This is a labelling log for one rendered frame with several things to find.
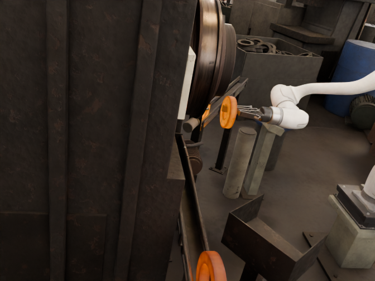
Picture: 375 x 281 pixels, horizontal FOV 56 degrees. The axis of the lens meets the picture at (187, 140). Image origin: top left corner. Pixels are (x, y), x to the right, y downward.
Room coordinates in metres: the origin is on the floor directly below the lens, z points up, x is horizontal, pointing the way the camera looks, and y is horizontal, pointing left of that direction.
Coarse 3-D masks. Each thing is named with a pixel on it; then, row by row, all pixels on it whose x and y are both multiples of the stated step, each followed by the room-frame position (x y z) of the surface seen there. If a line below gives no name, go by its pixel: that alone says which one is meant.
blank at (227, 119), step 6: (228, 96) 1.60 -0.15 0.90; (228, 102) 1.58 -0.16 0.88; (234, 102) 1.56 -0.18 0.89; (228, 108) 1.55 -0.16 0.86; (234, 108) 1.53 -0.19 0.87; (222, 114) 1.61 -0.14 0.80; (228, 114) 1.53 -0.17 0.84; (234, 114) 1.52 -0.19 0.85; (222, 120) 1.59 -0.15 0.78; (228, 120) 1.51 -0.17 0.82; (234, 120) 1.52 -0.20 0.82; (222, 126) 1.56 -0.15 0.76; (228, 126) 1.53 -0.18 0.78
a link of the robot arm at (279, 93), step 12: (372, 72) 1.66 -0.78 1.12; (312, 84) 1.77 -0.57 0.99; (324, 84) 1.73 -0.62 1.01; (336, 84) 1.70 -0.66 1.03; (348, 84) 1.66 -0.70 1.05; (360, 84) 1.64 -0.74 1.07; (372, 84) 1.62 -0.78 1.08; (276, 96) 1.77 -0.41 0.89; (288, 96) 1.74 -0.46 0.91; (300, 96) 1.77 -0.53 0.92
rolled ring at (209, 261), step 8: (200, 256) 0.73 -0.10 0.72; (208, 256) 0.68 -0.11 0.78; (216, 256) 0.68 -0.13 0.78; (200, 264) 0.72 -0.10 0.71; (208, 264) 0.67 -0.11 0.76; (216, 264) 0.65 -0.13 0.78; (200, 272) 0.72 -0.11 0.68; (208, 272) 0.72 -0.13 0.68; (216, 272) 0.63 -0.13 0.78; (224, 272) 0.64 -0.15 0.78; (200, 280) 0.71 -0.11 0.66; (208, 280) 0.71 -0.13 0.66; (216, 280) 0.61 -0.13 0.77; (224, 280) 0.62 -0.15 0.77
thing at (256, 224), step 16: (240, 208) 1.00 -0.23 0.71; (256, 208) 1.09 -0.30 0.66; (240, 224) 0.92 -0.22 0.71; (256, 224) 1.06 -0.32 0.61; (224, 240) 0.95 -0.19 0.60; (240, 240) 0.91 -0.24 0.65; (256, 240) 0.88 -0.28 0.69; (272, 240) 1.00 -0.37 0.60; (320, 240) 0.90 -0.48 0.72; (240, 256) 0.90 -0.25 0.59; (256, 256) 0.86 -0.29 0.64; (272, 256) 0.83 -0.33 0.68; (288, 256) 0.80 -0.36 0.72; (304, 256) 0.83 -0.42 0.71; (256, 272) 0.93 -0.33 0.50; (272, 272) 0.82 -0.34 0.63; (288, 272) 0.79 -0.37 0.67; (304, 272) 0.89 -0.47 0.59
